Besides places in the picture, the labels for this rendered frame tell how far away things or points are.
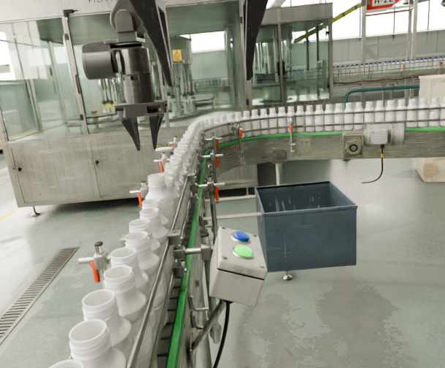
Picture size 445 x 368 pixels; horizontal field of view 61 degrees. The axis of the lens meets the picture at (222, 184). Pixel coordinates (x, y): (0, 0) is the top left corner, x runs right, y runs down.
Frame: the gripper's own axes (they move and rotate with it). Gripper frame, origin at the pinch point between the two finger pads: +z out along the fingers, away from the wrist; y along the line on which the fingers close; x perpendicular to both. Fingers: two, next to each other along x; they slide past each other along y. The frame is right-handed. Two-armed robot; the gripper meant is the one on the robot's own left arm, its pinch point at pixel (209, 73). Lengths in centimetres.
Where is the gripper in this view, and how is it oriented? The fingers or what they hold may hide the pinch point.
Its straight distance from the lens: 32.2
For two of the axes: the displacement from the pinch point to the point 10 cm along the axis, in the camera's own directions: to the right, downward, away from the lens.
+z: 0.8, 9.6, 2.7
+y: 10.0, -0.8, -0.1
